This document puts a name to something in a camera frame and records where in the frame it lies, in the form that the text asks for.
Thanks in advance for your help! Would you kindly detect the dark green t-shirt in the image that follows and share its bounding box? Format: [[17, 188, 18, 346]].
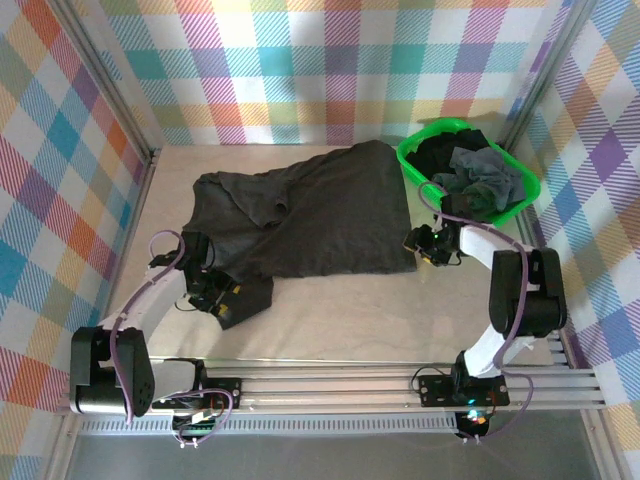
[[432, 172, 501, 221]]

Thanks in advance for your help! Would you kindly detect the black t-shirt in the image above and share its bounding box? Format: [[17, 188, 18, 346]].
[[405, 128, 489, 177]]

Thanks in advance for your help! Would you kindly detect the dark grey t-shirt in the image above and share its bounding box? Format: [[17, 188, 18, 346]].
[[192, 139, 419, 331]]

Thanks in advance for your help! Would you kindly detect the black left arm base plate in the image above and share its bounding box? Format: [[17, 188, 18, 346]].
[[198, 377, 244, 410]]

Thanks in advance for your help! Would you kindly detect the aluminium frame post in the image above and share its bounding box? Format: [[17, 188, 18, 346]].
[[49, 0, 162, 169], [499, 0, 599, 151]]

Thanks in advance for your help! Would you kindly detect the blue-grey t-shirt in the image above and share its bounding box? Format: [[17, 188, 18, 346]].
[[447, 147, 529, 201]]

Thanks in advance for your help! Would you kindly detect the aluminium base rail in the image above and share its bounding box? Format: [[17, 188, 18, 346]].
[[57, 357, 606, 416]]

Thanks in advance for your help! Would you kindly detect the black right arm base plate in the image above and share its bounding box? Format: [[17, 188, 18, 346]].
[[417, 372, 511, 407]]

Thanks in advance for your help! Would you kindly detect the grey slotted cable duct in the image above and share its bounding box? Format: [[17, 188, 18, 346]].
[[79, 417, 461, 435]]

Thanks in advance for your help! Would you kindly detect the green plastic basket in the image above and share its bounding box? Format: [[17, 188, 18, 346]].
[[396, 117, 543, 227]]

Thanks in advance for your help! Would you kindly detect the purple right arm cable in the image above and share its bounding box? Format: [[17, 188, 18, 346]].
[[418, 180, 534, 444]]

